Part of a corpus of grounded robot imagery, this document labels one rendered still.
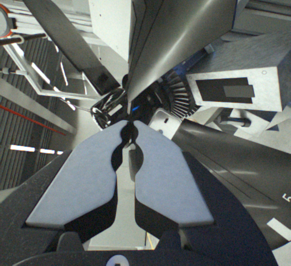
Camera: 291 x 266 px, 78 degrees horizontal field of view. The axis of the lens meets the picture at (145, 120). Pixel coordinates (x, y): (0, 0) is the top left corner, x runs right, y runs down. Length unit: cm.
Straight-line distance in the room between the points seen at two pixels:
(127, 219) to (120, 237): 64
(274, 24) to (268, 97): 98
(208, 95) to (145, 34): 21
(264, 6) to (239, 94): 66
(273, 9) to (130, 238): 757
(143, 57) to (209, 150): 21
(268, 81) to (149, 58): 18
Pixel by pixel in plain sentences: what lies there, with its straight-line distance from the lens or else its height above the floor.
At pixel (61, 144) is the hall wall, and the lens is 1310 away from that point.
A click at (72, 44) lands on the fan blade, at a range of 46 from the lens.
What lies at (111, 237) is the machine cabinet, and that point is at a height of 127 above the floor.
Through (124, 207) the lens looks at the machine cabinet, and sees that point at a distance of 751.
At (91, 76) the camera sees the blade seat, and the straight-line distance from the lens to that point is 40.
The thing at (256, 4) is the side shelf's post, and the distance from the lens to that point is 93.
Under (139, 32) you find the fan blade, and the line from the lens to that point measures 19.
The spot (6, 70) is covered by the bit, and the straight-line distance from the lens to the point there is 40.
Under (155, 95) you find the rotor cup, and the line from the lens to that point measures 38.
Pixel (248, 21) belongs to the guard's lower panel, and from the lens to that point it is 121.
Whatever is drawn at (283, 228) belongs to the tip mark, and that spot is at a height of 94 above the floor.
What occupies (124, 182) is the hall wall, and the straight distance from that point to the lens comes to 1250.
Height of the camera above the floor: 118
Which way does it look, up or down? 6 degrees down
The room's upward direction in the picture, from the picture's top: 84 degrees counter-clockwise
